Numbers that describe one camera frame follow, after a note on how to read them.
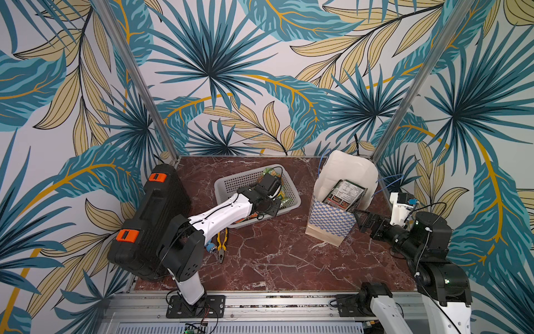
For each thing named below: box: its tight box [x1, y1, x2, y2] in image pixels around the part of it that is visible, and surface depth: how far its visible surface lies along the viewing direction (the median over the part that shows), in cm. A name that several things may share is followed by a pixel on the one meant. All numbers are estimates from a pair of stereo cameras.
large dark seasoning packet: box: [321, 179, 368, 213], surface depth 92 cm
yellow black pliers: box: [216, 227, 229, 264], surface depth 87 cm
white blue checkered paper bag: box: [305, 150, 379, 248], surface depth 87 cm
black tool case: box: [107, 163, 192, 281], surface depth 68 cm
